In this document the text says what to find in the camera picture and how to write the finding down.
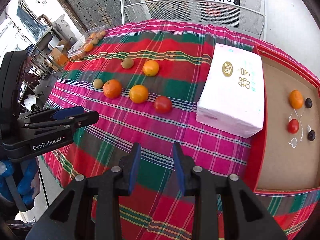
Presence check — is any white pink tissue pack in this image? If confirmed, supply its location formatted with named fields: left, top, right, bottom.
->
left=196, top=43, right=265, bottom=139

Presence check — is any red cardboard box tray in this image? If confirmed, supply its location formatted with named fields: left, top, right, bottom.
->
left=242, top=44, right=319, bottom=194

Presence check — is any white metal mesh rack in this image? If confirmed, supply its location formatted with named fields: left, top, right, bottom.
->
left=120, top=0, right=266, bottom=38

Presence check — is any dark plum front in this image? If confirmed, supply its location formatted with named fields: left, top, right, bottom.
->
left=305, top=98, right=313, bottom=108

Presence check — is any clear plastic fruit bag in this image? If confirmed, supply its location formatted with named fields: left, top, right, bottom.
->
left=67, top=25, right=106, bottom=60

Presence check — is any yellow orange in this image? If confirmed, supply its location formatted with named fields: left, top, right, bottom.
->
left=129, top=85, right=149, bottom=103
left=143, top=60, right=159, bottom=77

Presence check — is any deep orange mandarin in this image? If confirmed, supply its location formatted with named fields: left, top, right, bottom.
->
left=103, top=79, right=122, bottom=99

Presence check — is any blue gloved left hand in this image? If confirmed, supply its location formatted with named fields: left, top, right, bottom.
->
left=1, top=158, right=40, bottom=207

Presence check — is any small green kiwi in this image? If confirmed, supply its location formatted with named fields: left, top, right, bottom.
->
left=93, top=79, right=104, bottom=89

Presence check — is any plaid tablecloth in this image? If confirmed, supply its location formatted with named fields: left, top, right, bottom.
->
left=42, top=20, right=315, bottom=239

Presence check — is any small red tomato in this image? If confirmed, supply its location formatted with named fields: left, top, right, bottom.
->
left=287, top=119, right=299, bottom=134

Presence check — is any dark plum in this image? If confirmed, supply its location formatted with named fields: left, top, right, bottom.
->
left=308, top=130, right=316, bottom=141
left=305, top=98, right=313, bottom=108

